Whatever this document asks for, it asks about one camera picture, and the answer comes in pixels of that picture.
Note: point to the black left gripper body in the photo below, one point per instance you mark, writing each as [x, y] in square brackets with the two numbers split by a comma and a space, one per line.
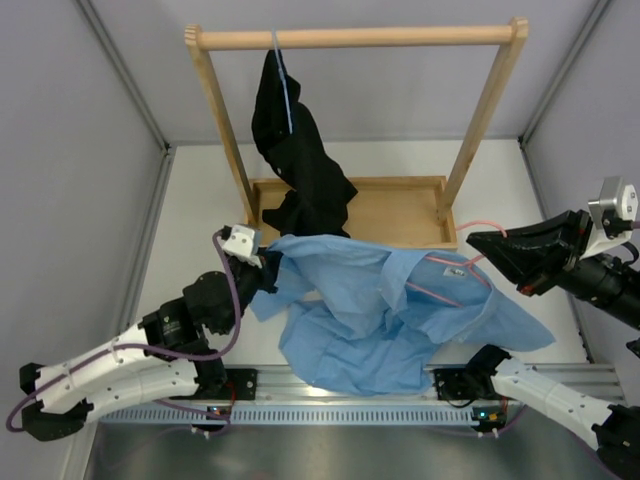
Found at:
[248, 280]

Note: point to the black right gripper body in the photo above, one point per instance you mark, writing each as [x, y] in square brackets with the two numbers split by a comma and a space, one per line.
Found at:
[578, 246]

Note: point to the pink plastic hanger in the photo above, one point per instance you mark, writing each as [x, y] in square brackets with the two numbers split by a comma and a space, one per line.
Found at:
[455, 275]

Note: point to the light blue shirt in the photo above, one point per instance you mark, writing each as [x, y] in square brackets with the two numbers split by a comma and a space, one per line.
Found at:
[354, 326]

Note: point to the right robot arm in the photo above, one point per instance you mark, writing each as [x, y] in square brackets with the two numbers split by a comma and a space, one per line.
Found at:
[610, 430]

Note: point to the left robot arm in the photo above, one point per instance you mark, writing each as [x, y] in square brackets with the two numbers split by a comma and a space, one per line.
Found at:
[175, 351]

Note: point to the black shirt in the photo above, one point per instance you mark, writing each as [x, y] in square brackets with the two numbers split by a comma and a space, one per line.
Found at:
[317, 202]

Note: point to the blue plastic hanger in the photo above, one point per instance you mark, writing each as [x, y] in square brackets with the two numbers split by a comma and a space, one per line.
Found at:
[283, 79]

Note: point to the wooden clothes rack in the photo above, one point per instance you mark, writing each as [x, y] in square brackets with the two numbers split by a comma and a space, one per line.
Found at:
[401, 211]

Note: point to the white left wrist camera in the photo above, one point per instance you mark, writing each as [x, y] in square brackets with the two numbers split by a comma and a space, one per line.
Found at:
[242, 242]

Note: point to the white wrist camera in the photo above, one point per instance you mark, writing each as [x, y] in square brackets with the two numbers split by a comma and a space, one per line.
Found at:
[614, 213]
[242, 242]

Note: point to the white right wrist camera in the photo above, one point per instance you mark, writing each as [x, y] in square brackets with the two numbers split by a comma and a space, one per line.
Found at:
[614, 213]

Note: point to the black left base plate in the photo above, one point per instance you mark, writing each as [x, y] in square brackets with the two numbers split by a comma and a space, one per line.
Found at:
[235, 384]

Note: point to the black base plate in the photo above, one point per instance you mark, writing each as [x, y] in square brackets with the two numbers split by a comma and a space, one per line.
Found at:
[235, 384]
[458, 387]

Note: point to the aluminium mounting rail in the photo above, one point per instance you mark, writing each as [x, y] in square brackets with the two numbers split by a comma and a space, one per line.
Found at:
[279, 385]

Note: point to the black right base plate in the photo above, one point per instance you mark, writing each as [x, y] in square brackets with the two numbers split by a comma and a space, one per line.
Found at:
[458, 387]

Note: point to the grey slotted cable duct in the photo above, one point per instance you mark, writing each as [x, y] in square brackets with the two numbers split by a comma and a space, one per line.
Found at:
[351, 415]

